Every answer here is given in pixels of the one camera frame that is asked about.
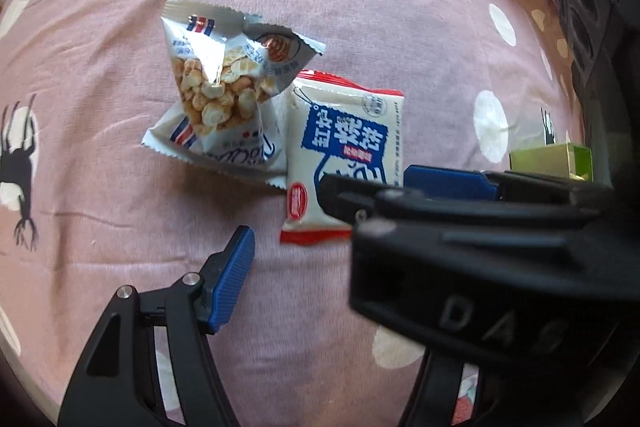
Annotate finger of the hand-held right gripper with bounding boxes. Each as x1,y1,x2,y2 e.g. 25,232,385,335
404,164,616,208
319,173,451,228

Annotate green cardboard box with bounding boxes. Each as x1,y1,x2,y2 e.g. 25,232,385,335
509,143,594,182

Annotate white packet red edges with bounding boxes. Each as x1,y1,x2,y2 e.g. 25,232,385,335
279,71,406,246

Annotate pink polka dot bedsheet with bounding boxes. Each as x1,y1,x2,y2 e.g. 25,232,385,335
0,0,601,427

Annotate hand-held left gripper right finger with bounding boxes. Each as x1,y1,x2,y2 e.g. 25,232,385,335
397,347,601,427

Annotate silver white puffed snack packet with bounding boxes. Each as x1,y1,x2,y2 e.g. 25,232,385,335
161,0,327,142
141,99,289,191

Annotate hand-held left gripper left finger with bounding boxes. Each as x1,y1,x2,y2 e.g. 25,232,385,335
57,226,256,427

